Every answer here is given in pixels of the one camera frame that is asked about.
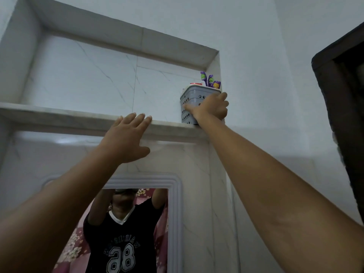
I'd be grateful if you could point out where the person's left hand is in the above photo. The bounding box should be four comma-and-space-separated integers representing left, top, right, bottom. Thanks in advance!
97, 112, 153, 164

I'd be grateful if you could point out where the person's right hand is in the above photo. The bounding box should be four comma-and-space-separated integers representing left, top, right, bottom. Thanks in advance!
184, 92, 230, 127

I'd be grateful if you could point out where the grey perforated plastic basket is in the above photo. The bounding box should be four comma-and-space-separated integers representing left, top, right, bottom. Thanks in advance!
180, 85, 222, 125

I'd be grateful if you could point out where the person's left forearm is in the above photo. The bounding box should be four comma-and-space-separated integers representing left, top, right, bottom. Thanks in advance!
0, 145, 123, 273

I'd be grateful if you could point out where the person's right forearm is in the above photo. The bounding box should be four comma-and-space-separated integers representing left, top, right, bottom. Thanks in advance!
196, 116, 364, 273

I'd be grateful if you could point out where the white marble shelf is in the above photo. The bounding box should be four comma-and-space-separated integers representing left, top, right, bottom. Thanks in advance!
0, 102, 210, 144

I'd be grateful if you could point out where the white framed wall mirror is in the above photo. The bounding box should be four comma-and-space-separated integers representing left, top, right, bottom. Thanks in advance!
42, 173, 184, 273

